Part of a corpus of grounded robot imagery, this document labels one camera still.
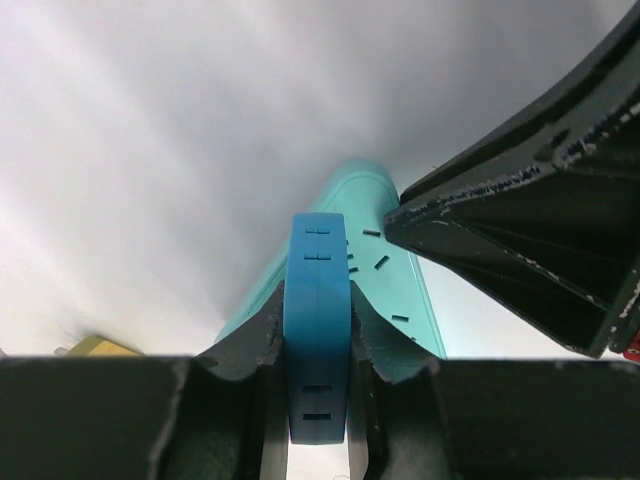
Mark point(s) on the teal triangular power strip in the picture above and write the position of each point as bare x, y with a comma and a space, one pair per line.
389, 277

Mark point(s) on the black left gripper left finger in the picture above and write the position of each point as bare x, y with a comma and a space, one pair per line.
219, 415

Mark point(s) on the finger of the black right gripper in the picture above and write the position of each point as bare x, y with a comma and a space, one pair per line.
542, 214

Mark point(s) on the blue plug adapter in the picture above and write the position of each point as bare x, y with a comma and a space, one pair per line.
317, 328

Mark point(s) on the yellow plug adapter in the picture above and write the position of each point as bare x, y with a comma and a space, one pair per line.
94, 345

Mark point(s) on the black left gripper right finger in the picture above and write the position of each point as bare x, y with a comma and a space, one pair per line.
412, 415

